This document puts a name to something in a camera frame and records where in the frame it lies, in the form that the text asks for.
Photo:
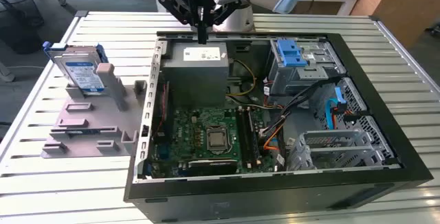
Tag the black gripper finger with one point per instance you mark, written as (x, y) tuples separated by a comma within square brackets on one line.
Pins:
[(174, 5), (226, 12)]

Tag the hard disk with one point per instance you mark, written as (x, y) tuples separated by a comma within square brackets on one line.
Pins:
[(82, 74)]

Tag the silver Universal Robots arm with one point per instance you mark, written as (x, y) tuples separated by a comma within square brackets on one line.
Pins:
[(245, 13)]

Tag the metal disk bay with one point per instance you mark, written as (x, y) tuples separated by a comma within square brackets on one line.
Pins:
[(336, 133)]

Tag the blue plastic drive latch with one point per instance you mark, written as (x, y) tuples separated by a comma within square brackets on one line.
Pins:
[(292, 54)]

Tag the grey power supply unit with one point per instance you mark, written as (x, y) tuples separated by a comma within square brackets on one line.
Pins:
[(196, 85)]

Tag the metal drive cage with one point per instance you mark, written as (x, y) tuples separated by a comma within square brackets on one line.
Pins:
[(285, 82)]

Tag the white barcode label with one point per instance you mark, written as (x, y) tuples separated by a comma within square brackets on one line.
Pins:
[(290, 140), (266, 90), (278, 159)]

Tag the green motherboard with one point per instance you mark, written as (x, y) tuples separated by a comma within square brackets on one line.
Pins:
[(192, 121)]

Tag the black RAM slot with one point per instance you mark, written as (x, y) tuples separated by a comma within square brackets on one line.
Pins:
[(241, 136), (253, 139)]

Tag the silver CPU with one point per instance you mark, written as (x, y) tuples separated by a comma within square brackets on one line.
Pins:
[(216, 139)]

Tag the grey parts rack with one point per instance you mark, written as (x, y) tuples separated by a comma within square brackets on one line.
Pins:
[(102, 121)]

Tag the wooden cabinet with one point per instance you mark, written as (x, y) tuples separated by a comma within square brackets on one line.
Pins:
[(405, 7)]

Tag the RAM stick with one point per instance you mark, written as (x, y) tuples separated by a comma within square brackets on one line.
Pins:
[(85, 131)]

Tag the grey furniture foot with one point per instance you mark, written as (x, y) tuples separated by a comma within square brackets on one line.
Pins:
[(6, 76)]

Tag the black graphics card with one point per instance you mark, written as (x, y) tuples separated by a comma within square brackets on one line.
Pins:
[(212, 166)]

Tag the black PC case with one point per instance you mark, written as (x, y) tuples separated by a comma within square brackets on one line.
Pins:
[(240, 198)]

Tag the square brown base plate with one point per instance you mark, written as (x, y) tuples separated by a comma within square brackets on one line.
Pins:
[(214, 29)]

